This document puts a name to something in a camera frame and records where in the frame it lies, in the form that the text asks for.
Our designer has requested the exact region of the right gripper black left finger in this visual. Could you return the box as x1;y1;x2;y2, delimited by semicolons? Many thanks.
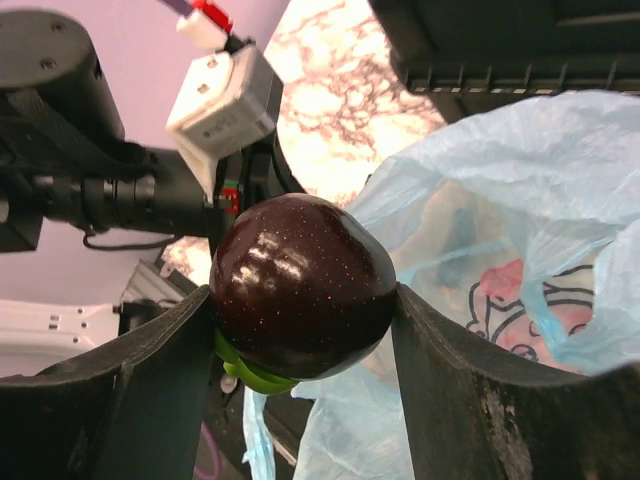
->
1;286;216;479

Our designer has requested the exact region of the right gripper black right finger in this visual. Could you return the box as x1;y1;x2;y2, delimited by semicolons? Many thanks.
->
392;286;639;480

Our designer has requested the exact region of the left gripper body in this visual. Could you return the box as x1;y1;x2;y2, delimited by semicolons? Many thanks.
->
32;133;300;240

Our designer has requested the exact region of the dark purple fake eggplant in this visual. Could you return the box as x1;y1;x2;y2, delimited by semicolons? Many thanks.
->
210;194;396;395

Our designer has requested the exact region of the light blue plastic bag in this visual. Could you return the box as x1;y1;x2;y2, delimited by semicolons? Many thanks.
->
241;89;640;480

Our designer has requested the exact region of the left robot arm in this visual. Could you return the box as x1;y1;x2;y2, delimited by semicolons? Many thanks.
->
1;1;300;253

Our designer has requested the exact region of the black plastic toolbox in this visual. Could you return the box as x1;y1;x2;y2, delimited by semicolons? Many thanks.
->
370;0;639;123

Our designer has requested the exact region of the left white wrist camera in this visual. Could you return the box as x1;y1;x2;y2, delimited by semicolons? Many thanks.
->
166;1;283;201

